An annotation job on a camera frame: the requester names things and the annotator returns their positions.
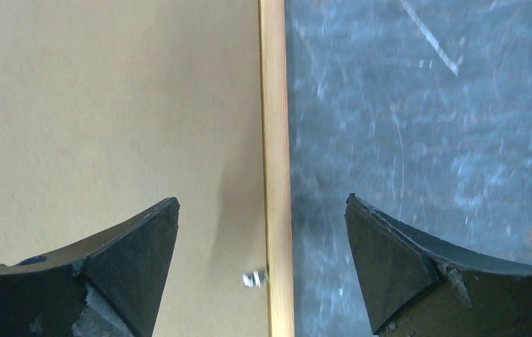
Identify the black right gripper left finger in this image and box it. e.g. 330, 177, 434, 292
0, 197, 180, 336

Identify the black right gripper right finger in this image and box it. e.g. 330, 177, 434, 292
345, 194, 532, 336

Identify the brown cardboard backing board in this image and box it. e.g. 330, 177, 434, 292
0, 1, 269, 336

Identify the orange wooden picture frame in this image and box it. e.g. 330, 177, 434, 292
259, 0, 295, 337

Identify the small metal frame clip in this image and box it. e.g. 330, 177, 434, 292
241, 270, 268, 288

